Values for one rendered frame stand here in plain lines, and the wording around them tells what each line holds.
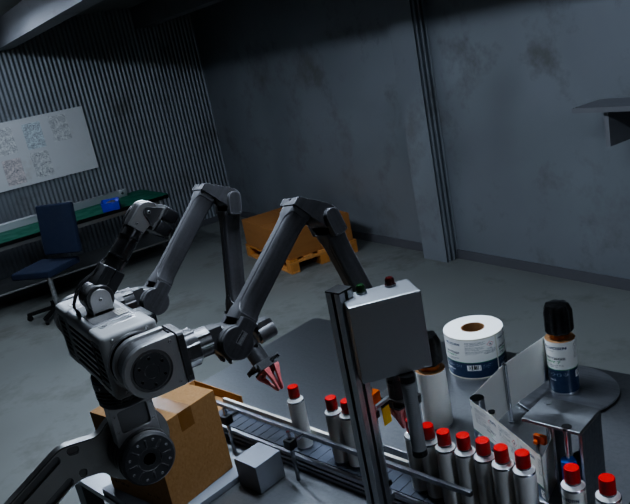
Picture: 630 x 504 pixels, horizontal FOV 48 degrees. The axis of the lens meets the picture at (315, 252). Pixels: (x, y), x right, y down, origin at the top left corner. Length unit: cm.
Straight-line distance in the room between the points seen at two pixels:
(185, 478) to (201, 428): 15
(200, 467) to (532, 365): 103
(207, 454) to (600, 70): 377
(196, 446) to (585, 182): 381
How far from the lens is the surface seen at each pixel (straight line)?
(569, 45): 520
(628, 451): 207
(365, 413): 170
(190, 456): 215
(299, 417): 215
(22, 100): 894
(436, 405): 214
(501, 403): 213
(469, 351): 239
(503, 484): 175
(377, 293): 160
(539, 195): 560
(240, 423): 244
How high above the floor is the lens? 203
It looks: 16 degrees down
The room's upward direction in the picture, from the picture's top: 11 degrees counter-clockwise
